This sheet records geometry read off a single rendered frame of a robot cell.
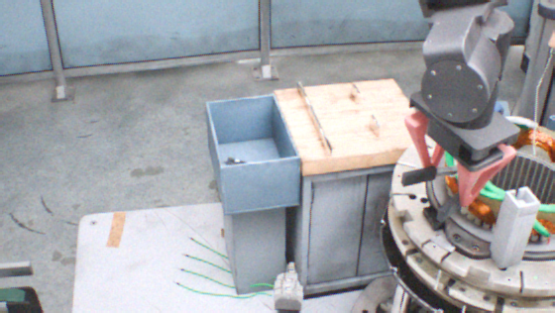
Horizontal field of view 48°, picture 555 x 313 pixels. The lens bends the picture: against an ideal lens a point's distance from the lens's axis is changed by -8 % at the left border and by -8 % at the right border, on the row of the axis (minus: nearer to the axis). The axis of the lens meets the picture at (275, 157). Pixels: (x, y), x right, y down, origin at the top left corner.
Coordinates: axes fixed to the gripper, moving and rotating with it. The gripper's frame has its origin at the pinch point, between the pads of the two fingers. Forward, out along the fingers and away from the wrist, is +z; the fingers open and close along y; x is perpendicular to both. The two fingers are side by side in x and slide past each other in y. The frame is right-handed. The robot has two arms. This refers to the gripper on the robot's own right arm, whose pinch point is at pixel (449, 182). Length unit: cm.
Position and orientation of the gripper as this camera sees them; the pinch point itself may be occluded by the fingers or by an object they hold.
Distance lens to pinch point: 70.8
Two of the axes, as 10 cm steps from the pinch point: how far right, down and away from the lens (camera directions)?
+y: 5.1, 5.5, -6.6
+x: 8.6, -3.2, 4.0
